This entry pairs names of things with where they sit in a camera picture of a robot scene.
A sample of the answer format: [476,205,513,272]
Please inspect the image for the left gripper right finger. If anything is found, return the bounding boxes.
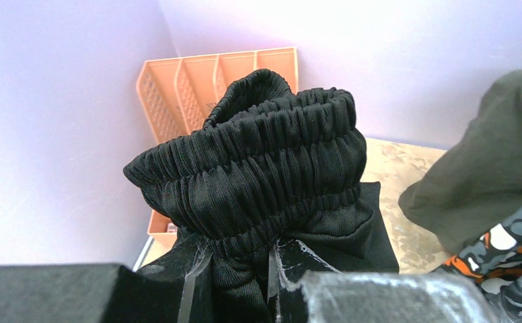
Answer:
[270,240,498,322]

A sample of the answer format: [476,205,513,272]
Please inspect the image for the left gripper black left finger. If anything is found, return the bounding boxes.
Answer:
[0,242,211,322]

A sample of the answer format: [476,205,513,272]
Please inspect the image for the black shorts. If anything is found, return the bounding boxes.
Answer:
[123,69,399,322]

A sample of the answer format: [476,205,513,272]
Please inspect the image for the peach plastic desk organizer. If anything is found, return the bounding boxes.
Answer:
[136,46,299,249]

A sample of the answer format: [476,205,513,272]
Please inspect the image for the orange camouflage shorts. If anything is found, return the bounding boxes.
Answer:
[434,206,522,295]

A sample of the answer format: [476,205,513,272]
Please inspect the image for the olive green shorts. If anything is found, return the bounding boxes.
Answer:
[398,69,522,253]

